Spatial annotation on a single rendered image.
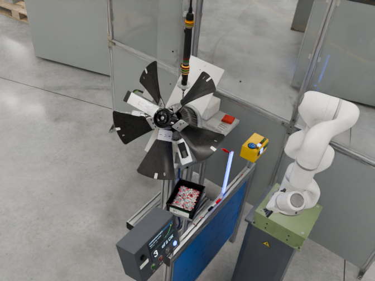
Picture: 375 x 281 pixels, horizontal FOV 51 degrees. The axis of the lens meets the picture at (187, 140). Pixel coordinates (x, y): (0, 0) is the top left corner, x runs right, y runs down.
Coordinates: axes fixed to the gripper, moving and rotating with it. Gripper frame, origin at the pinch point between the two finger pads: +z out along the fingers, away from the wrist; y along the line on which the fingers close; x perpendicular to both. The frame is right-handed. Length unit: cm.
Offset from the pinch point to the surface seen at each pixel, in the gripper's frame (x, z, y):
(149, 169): -60, 37, 18
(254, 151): -16.6, 29.9, -26.4
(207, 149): -40.8, 19.6, -7.8
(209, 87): -60, 14, -36
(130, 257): -43, -27, 59
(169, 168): -51, 37, 10
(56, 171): -130, 173, 53
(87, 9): -220, 203, -99
